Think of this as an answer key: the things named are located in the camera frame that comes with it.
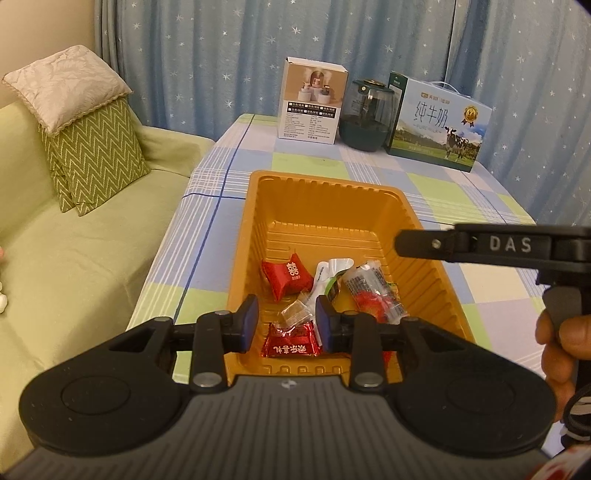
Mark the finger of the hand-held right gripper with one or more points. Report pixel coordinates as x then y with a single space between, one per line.
425 244

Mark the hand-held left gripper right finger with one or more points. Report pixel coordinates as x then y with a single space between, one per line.
325 323

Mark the white red snack packet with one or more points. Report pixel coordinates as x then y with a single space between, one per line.
332 270

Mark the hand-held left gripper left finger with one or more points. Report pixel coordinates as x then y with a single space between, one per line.
247 323

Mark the orange plastic tray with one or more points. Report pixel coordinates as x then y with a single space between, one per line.
318 212

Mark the green zigzag cushion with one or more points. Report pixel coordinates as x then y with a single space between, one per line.
106 157
57 182

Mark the person's right hand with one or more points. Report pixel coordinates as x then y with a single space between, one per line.
565 350

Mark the light green sofa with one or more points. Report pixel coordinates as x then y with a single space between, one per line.
78 277

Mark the beige cushion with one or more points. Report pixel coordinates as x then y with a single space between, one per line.
69 87

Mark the clear caramel candy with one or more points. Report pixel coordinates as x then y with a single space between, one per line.
295 314

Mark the dark green glass humidifier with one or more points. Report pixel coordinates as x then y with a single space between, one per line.
367 124

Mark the dark red candy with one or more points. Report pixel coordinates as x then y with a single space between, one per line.
291 346

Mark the blue star print curtain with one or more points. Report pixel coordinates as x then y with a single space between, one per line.
231 46

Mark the checked pastel tablecloth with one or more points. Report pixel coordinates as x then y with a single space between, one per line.
212 221

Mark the red pillow snack packet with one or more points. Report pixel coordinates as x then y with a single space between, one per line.
286 277

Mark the clear snack bar packet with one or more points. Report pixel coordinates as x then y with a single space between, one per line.
367 277

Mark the white product box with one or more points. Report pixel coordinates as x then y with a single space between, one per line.
309 106

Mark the blue milk carton box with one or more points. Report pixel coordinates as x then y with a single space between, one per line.
438 124

